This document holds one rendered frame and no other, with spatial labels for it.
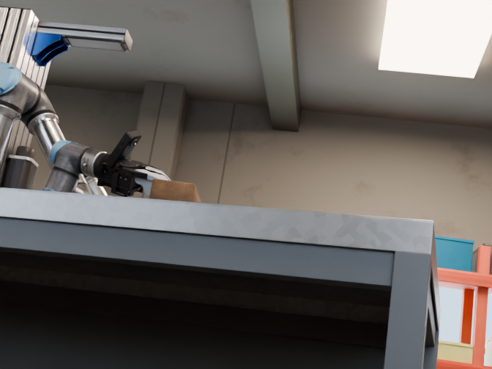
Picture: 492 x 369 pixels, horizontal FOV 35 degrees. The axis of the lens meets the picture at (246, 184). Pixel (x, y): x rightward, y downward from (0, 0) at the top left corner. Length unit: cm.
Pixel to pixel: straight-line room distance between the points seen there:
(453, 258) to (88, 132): 300
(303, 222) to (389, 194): 500
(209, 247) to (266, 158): 507
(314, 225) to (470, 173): 514
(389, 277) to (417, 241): 5
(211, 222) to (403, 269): 24
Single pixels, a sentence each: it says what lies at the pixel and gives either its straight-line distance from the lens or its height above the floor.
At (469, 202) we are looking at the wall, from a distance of 599.
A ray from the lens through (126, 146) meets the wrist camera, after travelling 204.
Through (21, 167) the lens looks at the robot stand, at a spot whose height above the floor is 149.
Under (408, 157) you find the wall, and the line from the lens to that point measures 604.
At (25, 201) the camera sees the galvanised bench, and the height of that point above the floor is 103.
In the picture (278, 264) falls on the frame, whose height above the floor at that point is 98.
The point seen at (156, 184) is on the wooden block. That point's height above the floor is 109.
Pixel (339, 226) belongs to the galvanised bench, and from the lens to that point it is 94.
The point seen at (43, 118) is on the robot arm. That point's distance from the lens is 241.
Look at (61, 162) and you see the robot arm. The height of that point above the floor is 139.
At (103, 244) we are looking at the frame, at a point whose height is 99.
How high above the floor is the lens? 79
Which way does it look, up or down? 17 degrees up
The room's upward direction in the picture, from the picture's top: 9 degrees clockwise
